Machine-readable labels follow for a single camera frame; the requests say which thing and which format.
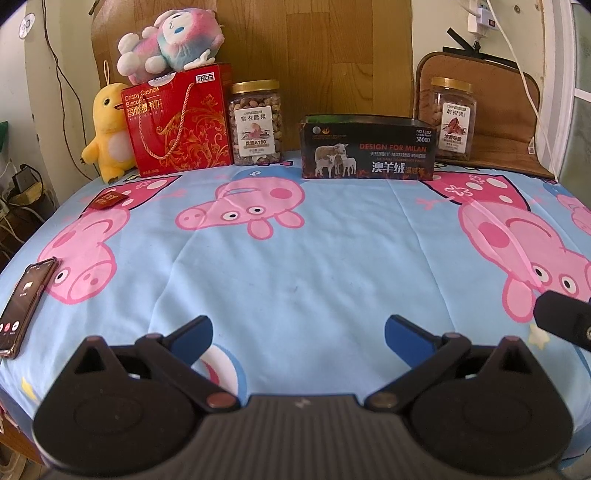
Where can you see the dark grey power adapter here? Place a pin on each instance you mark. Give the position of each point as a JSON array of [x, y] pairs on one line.
[[25, 184]]

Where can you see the red gift box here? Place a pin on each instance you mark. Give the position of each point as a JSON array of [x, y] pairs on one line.
[[184, 138]]

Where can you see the yellow duck plush toy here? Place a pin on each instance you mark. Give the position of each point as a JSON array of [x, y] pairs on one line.
[[111, 120]]

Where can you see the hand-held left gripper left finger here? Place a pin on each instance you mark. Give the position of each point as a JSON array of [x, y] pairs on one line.
[[194, 334]]

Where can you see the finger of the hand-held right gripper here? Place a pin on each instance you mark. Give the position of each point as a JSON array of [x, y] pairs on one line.
[[565, 318]]

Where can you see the white window frame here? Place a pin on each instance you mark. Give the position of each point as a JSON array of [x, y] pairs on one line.
[[577, 69]]

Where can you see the small red packet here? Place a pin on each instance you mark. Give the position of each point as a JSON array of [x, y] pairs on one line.
[[108, 201]]

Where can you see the wooden board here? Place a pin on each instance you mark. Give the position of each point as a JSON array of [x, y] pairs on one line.
[[323, 55]]

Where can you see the square nut jar gold lid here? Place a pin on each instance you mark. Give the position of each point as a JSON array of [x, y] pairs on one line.
[[452, 124]]

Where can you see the brown seat cushion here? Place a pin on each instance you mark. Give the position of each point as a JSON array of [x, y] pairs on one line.
[[503, 115]]

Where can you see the round nut jar gold lid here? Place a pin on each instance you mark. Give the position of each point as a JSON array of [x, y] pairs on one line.
[[256, 129]]

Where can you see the pink blue plush toy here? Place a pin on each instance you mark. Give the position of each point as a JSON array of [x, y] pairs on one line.
[[175, 41]]

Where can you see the black box with sheep print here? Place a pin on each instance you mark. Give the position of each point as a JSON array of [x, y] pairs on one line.
[[369, 152]]

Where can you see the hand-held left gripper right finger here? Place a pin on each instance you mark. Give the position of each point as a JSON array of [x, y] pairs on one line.
[[406, 334]]

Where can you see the smartphone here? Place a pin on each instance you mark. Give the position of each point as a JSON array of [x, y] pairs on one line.
[[23, 304]]

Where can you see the blue pig printed blanket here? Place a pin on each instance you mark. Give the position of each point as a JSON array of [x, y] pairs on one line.
[[323, 254]]

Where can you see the white power strip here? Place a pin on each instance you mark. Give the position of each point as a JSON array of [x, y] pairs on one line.
[[482, 18]]

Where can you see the round white wall fixture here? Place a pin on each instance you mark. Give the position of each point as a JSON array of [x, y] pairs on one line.
[[26, 26]]

